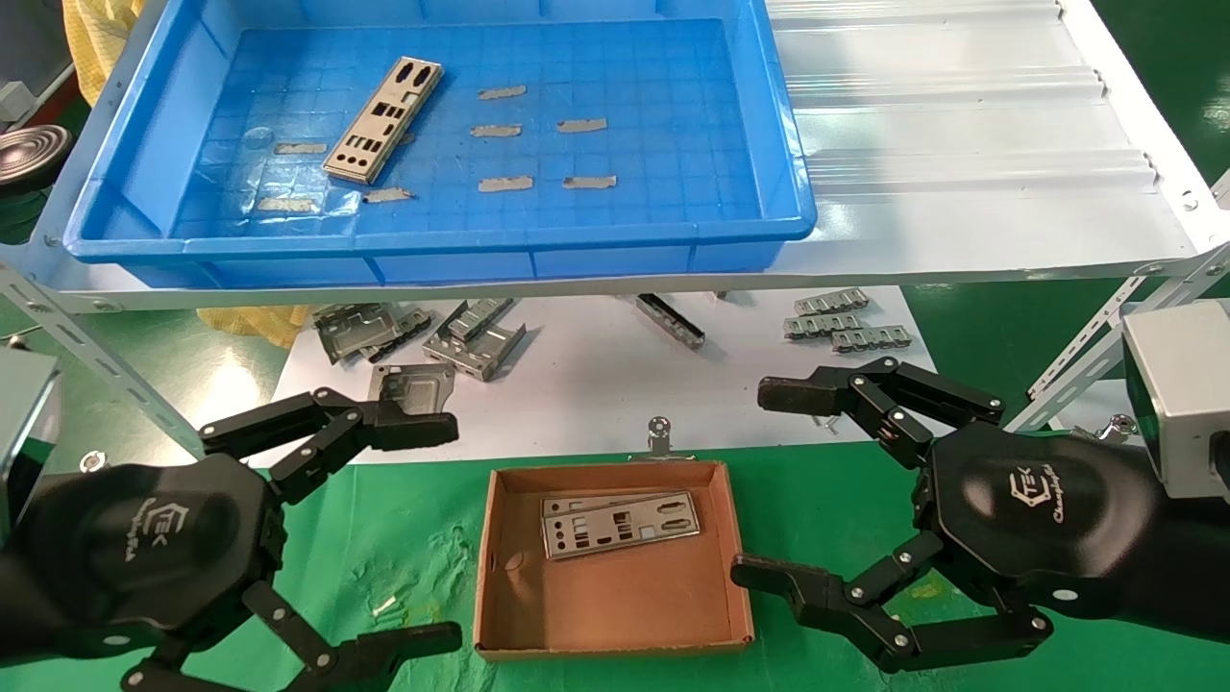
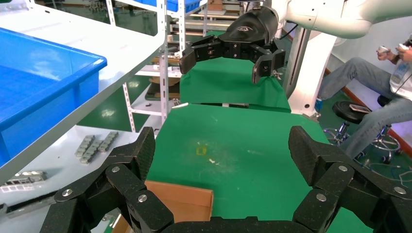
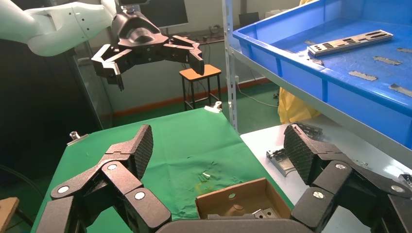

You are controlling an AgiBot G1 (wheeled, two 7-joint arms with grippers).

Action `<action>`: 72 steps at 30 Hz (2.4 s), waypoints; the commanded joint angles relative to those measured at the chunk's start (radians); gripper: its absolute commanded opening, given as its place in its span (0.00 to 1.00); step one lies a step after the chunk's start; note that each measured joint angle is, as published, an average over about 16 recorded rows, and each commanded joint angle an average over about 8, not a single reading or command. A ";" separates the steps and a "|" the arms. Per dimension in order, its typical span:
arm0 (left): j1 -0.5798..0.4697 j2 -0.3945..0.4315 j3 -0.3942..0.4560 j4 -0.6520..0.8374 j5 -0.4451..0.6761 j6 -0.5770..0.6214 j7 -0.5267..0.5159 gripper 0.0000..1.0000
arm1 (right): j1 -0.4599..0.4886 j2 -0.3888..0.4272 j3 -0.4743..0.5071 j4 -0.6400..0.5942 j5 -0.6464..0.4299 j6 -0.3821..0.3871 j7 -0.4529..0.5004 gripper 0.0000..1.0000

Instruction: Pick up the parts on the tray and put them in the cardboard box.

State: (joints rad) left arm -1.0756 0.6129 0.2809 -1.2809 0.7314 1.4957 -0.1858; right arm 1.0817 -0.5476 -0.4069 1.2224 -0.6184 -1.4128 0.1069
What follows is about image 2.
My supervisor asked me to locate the blue storage bin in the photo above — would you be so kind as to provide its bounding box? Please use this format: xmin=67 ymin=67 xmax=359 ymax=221
xmin=133 ymin=0 xmax=202 ymax=13

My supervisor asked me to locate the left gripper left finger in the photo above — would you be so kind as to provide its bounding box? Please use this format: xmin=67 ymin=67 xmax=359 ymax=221
xmin=40 ymin=127 xmax=174 ymax=233

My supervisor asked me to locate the white storage rack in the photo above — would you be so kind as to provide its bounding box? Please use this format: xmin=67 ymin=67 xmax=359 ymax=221
xmin=106 ymin=0 xmax=210 ymax=117

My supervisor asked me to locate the smartphone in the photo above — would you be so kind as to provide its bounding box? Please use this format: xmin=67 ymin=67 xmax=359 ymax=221
xmin=349 ymin=103 xmax=372 ymax=114

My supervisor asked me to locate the seated person in jeans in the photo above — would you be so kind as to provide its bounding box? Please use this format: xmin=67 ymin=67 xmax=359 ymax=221
xmin=317 ymin=32 xmax=412 ymax=159

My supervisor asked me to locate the green table cloth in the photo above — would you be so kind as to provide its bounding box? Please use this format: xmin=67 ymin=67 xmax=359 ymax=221
xmin=179 ymin=30 xmax=292 ymax=113
xmin=146 ymin=103 xmax=374 ymax=233

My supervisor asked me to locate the black round stool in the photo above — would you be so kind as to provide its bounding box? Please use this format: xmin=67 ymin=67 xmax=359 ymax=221
xmin=323 ymin=101 xmax=373 ymax=147
xmin=367 ymin=95 xmax=403 ymax=165

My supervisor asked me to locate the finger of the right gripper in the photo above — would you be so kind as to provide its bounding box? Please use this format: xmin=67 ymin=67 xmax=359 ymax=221
xmin=251 ymin=40 xmax=287 ymax=85
xmin=179 ymin=34 xmax=223 ymax=75

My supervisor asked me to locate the grey metal connector strip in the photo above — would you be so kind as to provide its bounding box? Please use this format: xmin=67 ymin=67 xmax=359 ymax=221
xmin=80 ymin=141 xmax=103 ymax=164
xmin=98 ymin=131 xmax=120 ymax=153
xmin=75 ymin=135 xmax=96 ymax=158

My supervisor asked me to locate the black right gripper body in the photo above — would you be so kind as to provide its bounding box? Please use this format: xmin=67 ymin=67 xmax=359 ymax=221
xmin=220 ymin=6 xmax=279 ymax=60

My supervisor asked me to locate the shallow cardboard box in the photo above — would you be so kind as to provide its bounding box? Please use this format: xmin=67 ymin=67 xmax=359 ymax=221
xmin=111 ymin=180 xmax=214 ymax=233

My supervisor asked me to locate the long narrow metal part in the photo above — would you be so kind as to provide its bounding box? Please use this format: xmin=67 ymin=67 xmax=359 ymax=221
xmin=0 ymin=171 xmax=49 ymax=194

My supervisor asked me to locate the white robot torso column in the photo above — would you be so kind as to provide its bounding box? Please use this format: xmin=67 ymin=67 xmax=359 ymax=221
xmin=286 ymin=25 xmax=339 ymax=117

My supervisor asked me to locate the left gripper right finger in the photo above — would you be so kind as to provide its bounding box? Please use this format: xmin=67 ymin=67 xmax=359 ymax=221
xmin=289 ymin=126 xmax=412 ymax=233

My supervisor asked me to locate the blue plastic tray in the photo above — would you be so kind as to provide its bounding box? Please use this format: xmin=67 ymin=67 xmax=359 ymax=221
xmin=0 ymin=27 xmax=108 ymax=168

